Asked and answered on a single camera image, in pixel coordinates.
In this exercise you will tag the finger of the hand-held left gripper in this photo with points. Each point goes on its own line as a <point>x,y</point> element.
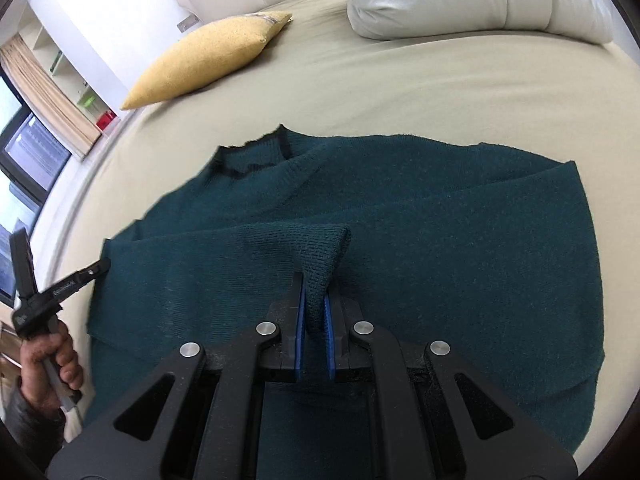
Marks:
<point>80,276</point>

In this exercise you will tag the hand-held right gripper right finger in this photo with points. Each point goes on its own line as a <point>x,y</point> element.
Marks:
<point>330,340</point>

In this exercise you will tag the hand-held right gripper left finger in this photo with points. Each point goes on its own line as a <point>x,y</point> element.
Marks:
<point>300,330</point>

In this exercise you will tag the dark green knit sweater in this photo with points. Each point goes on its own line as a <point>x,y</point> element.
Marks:
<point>425,240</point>

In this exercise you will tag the person's left forearm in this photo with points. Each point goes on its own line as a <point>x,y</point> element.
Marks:
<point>30,425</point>

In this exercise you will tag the person's left hand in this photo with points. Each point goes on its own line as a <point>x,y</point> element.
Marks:
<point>45,365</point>

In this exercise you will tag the window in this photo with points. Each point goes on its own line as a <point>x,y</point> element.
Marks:
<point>30,150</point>

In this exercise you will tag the red box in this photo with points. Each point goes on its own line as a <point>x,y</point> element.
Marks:
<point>106,121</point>

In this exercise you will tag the green container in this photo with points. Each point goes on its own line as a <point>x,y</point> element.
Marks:
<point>86,101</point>

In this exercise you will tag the beige curtain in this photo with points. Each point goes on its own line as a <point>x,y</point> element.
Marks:
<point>47,95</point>

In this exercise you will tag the yellow pillow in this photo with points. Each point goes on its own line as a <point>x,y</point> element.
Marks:
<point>200,60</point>

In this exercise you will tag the bed with beige sheet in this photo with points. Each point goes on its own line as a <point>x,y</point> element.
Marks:
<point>400,95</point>

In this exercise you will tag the white wall shelf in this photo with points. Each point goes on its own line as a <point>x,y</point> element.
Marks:
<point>65,60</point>

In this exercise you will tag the metal wall socket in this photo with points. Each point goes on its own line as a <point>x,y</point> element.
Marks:
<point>187,22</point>

